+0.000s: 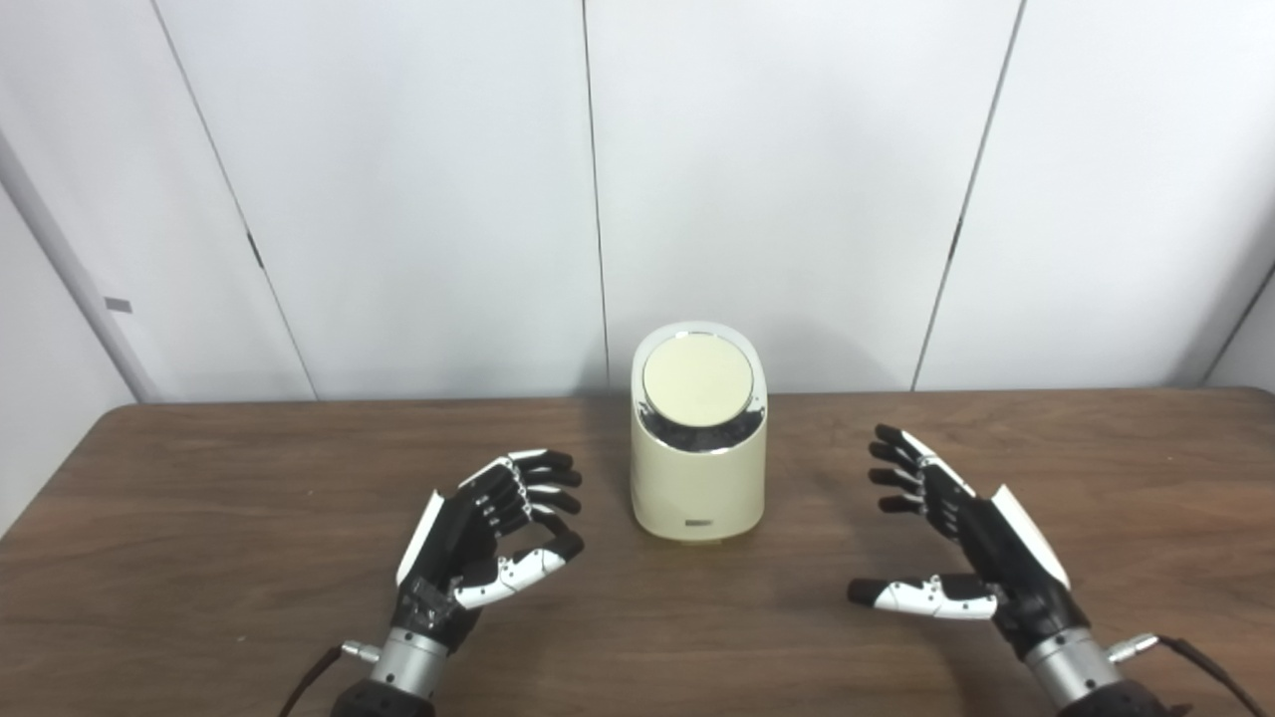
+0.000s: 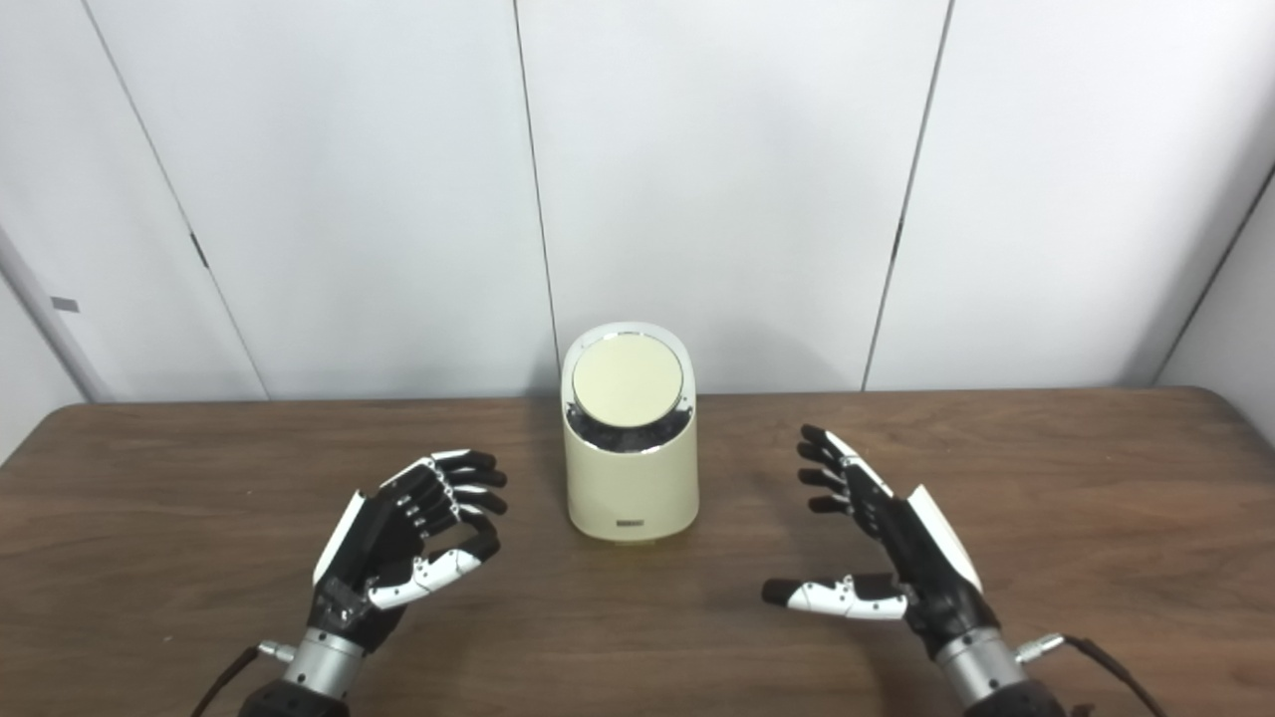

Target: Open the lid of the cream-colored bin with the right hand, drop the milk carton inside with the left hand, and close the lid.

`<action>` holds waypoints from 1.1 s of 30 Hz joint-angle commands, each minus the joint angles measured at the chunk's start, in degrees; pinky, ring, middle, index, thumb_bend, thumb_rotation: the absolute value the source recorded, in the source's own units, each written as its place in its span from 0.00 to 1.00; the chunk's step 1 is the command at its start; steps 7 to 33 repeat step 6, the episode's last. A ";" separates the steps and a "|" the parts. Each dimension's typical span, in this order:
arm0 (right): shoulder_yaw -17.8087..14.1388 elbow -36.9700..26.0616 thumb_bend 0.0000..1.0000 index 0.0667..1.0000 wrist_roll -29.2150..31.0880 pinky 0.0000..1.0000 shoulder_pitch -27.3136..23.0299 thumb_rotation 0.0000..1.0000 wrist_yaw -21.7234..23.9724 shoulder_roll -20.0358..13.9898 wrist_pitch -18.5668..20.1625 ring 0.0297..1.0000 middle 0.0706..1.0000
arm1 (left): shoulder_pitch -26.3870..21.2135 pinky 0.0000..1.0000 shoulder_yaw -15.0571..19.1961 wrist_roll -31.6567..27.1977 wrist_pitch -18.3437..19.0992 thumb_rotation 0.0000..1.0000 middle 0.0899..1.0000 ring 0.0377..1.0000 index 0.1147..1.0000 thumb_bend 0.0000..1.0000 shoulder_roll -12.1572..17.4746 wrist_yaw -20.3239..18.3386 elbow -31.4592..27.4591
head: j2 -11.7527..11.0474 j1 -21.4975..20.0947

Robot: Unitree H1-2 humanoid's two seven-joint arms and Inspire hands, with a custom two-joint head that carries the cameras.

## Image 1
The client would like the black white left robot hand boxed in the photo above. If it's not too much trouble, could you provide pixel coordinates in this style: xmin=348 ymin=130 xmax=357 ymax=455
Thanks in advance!
xmin=391 ymin=448 xmax=586 ymax=653

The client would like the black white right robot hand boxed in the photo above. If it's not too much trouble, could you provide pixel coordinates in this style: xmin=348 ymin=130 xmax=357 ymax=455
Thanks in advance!
xmin=848 ymin=423 xmax=1092 ymax=658

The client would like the cream-colored lidded bin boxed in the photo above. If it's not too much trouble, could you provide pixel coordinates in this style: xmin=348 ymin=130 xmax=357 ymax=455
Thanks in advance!
xmin=630 ymin=321 xmax=769 ymax=545

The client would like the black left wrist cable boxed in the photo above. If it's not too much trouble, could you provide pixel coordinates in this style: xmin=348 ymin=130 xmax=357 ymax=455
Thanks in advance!
xmin=277 ymin=640 xmax=384 ymax=717

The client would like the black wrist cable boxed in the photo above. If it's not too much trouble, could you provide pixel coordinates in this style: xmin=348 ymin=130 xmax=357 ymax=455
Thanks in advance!
xmin=277 ymin=640 xmax=384 ymax=717
xmin=1108 ymin=633 xmax=1266 ymax=717

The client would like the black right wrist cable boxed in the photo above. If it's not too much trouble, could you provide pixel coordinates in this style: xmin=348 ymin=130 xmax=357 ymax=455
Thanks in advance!
xmin=1108 ymin=633 xmax=1266 ymax=717

